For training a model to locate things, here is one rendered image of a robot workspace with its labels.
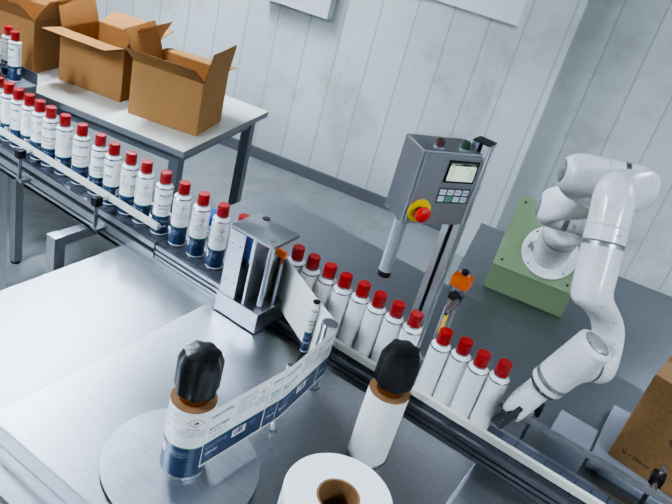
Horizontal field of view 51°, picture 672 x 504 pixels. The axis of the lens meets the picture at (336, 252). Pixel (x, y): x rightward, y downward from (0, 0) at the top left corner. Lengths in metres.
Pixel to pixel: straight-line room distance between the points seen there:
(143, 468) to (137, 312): 0.59
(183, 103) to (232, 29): 1.88
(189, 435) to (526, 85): 3.21
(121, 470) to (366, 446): 0.50
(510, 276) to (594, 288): 0.92
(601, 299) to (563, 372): 0.17
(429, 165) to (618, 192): 0.40
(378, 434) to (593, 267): 0.57
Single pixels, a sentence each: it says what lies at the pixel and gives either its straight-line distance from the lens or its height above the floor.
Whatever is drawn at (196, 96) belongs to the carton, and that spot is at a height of 0.96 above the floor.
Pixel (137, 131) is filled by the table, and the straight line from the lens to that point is 3.13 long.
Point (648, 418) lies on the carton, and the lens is 1.90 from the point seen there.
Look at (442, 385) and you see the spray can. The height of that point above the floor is 0.95.
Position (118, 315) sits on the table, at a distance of 1.91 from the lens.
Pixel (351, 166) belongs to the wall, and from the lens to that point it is 4.81.
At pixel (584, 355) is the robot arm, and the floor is 1.22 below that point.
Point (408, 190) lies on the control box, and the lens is 1.62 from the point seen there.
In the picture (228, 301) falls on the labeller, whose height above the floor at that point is 0.93.
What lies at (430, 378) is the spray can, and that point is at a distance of 1.74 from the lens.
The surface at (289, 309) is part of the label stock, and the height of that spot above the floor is 0.95.
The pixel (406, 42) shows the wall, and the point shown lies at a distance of 4.52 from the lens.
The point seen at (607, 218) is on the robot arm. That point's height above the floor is 1.47.
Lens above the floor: 1.98
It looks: 29 degrees down
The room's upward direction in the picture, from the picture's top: 16 degrees clockwise
